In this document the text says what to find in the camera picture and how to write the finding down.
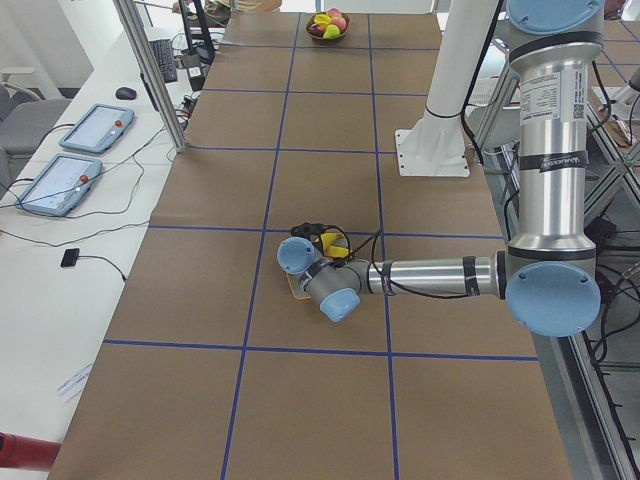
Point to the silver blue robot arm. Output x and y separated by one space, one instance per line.
546 273

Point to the grey square plate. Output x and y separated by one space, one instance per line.
311 274

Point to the woven wicker basket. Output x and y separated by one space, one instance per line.
310 21

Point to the green pear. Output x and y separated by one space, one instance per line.
332 31

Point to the red yellow mango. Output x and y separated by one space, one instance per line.
317 30

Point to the pink apple rear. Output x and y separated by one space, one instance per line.
338 19

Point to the yellow banana short right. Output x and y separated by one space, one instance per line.
322 19

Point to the black computer mouse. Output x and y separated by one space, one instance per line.
126 93

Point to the black keyboard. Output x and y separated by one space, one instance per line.
162 51

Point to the blue teach pendant far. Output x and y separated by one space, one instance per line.
99 129

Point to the blue teach pendant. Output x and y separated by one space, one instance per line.
99 129
60 186

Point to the small black puck device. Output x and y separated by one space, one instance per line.
70 258

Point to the blue teach pendant near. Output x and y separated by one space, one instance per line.
60 186

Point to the red bottle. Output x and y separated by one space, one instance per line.
19 452

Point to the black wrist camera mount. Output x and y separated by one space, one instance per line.
307 230

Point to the aluminium frame post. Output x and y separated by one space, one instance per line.
150 72

